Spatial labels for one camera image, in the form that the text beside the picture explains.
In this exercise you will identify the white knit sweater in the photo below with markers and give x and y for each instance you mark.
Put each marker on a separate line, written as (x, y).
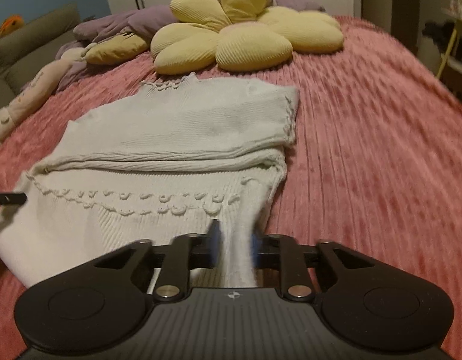
(178, 138)

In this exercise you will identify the small yellow pillow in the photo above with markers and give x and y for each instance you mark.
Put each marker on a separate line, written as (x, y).
(116, 47)

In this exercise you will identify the yellow-legged side table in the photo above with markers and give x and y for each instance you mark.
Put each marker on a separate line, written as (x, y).
(454, 45)

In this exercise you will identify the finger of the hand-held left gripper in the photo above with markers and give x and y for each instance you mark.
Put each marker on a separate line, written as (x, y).
(9, 198)

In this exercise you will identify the long pink plush toy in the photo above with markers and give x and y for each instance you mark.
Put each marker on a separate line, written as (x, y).
(32, 93)

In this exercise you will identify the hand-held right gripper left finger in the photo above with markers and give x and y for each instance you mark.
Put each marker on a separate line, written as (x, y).
(215, 242)

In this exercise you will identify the grey-green sofa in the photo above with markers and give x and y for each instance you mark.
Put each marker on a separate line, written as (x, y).
(39, 41)

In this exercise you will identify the yellow flower-shaped pillow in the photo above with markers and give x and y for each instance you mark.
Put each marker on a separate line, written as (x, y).
(246, 41)

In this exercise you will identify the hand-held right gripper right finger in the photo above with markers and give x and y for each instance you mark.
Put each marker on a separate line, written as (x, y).
(256, 249)

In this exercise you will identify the purple duvet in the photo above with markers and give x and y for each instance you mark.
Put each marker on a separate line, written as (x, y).
(137, 20)

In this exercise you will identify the orange plush toy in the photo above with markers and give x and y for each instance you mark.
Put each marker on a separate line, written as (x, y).
(11, 24)

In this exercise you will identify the pink ribbed bedspread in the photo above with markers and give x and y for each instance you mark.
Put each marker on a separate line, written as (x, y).
(366, 157)

